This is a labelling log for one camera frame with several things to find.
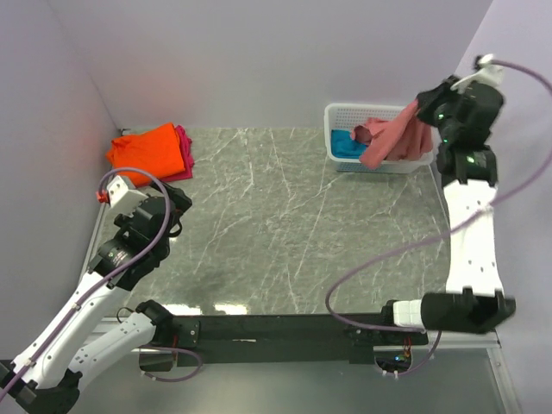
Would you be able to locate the salmon pink t-shirt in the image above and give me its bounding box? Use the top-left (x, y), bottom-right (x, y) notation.
top-left (351, 100), bottom-right (433, 169)

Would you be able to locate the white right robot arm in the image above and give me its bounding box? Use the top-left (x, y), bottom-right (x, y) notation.
top-left (378, 75), bottom-right (516, 344)

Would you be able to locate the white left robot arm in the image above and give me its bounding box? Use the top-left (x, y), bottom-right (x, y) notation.
top-left (1, 186), bottom-right (192, 413)

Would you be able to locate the folded orange t-shirt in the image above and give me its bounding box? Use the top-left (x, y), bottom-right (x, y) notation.
top-left (105, 123), bottom-right (188, 179)

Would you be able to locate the white plastic basket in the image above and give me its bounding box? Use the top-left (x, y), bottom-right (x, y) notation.
top-left (323, 101), bottom-right (434, 174)

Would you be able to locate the folded magenta t-shirt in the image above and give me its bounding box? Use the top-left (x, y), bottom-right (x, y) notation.
top-left (162, 125), bottom-right (195, 183)

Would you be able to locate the blue t-shirt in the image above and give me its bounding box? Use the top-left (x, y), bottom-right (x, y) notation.
top-left (330, 129), bottom-right (367, 159)

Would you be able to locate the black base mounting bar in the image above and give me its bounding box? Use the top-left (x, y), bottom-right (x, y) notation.
top-left (150, 314), bottom-right (429, 364)

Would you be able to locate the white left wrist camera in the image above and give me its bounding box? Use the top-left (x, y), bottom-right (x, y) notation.
top-left (97, 175), bottom-right (147, 215)

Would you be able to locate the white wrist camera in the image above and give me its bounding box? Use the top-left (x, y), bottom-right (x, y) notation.
top-left (450, 53), bottom-right (504, 94)
top-left (97, 175), bottom-right (147, 215)

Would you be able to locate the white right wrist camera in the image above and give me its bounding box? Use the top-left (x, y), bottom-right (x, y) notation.
top-left (450, 53), bottom-right (504, 94)

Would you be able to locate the aluminium frame rail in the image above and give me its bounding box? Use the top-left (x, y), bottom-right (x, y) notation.
top-left (75, 334), bottom-right (521, 413)

